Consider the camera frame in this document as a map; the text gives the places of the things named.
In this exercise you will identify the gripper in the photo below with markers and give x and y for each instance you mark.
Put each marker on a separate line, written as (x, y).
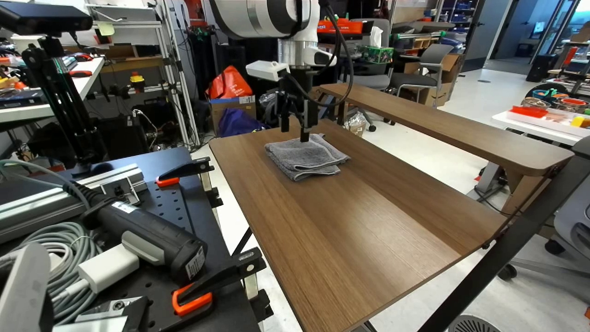
(299, 87)

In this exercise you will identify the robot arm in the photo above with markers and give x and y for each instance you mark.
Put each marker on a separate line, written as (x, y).
(262, 16)

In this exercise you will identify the grey towel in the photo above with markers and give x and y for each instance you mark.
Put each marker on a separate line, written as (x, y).
(306, 157)

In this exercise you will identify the blue bag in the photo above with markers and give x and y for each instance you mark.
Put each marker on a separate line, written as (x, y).
(237, 123)

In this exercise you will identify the cardboard box with label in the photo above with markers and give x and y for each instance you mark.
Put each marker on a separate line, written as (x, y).
(233, 110)

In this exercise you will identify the red bag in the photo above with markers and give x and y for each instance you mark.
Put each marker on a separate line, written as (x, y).
(229, 84)

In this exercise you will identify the tissue box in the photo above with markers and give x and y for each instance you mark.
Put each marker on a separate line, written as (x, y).
(376, 51)

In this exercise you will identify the black and orange clamp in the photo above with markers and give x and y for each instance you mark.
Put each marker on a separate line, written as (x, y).
(182, 173)
(216, 279)

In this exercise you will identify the metal shelf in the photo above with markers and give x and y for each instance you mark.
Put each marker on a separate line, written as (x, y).
(170, 69)

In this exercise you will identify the long wooden table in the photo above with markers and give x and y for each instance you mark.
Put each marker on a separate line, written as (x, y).
(451, 127)

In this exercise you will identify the large cardboard box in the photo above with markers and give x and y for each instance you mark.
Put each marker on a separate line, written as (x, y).
(449, 76)

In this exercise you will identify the black handheld device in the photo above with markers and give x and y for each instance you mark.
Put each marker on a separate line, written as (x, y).
(152, 235)

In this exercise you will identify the orange tray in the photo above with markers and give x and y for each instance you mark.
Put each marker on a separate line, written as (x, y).
(529, 111)

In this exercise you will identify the white power adapter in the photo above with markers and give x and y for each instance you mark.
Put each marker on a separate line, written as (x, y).
(108, 267)

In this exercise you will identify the white table with toys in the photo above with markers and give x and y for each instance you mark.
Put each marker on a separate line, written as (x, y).
(539, 127)

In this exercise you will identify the white table with clutter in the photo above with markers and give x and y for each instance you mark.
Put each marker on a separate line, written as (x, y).
(27, 110)

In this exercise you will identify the light grey office chair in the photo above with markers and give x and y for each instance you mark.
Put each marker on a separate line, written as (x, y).
(574, 221)

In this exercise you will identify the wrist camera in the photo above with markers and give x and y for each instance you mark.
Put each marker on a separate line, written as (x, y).
(266, 70)

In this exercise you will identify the camera on mount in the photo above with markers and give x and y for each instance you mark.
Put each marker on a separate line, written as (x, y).
(64, 101)

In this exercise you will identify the aluminium rail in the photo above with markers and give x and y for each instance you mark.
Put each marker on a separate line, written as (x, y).
(55, 200)

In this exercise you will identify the metal bracket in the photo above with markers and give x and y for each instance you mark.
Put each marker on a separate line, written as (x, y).
(110, 311)

